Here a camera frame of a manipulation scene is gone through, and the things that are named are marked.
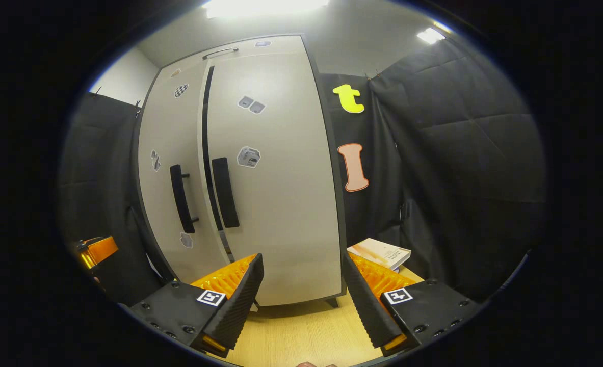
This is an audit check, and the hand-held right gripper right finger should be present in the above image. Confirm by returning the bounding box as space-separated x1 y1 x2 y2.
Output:
341 250 480 357

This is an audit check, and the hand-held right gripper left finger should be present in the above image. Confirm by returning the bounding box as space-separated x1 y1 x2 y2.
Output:
129 252 265 356

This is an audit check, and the white shoe cabinet door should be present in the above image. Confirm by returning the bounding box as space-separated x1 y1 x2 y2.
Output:
199 51 345 306
138 61 230 283

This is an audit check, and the white shoe cabinet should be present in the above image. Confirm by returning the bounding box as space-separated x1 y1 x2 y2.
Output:
136 33 348 309

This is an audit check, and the cream paperback book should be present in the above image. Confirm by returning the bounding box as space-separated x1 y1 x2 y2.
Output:
347 238 412 271

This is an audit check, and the ceiling light panel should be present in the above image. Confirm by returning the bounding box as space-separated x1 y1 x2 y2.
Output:
416 28 447 45
202 0 330 18

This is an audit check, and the black door handle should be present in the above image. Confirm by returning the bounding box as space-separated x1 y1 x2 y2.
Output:
170 164 199 234
211 157 240 228

